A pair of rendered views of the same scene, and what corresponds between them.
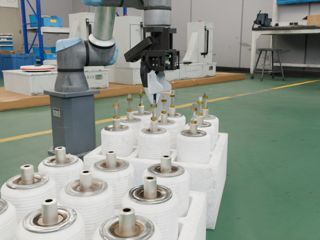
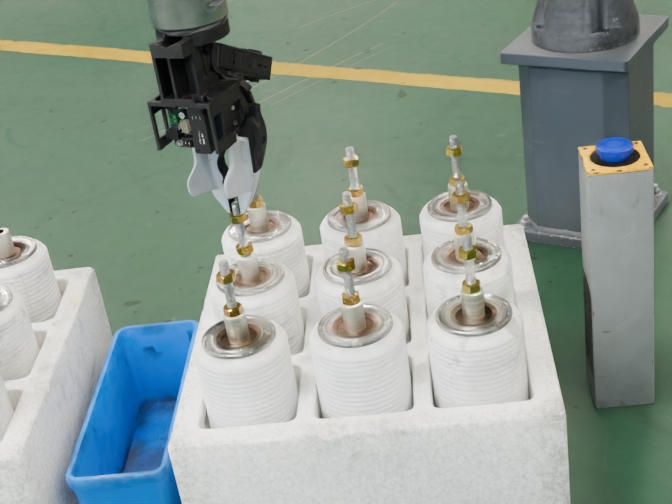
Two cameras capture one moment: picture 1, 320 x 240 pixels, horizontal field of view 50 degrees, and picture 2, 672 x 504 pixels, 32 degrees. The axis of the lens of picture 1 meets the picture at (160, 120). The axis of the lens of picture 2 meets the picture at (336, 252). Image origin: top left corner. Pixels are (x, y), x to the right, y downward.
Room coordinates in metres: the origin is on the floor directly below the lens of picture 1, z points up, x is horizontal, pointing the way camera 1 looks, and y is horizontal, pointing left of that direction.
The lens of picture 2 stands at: (0.91, -1.09, 0.87)
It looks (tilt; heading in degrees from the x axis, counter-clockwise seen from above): 29 degrees down; 81
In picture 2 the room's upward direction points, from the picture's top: 9 degrees counter-clockwise
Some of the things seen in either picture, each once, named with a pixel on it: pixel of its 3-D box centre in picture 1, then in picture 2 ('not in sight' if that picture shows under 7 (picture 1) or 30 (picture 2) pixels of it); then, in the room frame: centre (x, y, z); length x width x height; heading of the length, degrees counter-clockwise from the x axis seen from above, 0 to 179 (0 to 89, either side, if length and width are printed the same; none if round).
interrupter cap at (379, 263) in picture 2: (164, 122); (357, 267); (1.10, -0.01, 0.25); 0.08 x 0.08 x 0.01
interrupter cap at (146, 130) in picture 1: (154, 130); (250, 277); (0.98, 0.02, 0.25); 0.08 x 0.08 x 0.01
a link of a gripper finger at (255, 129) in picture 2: not in sight; (242, 131); (1.00, 0.01, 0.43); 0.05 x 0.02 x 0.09; 142
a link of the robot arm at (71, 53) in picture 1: (71, 52); not in sight; (1.55, 0.39, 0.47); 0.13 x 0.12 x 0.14; 113
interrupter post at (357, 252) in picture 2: (164, 118); (355, 256); (1.10, -0.01, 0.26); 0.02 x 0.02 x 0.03
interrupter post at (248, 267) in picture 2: (154, 126); (248, 267); (0.98, 0.02, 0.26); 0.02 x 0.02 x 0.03
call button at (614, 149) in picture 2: not in sight; (614, 152); (1.40, -0.02, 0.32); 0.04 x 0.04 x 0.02
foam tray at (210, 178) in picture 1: (164, 168); (375, 387); (1.10, -0.01, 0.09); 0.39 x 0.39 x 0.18; 75
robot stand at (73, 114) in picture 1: (73, 122); (588, 130); (1.55, 0.40, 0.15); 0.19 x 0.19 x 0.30; 46
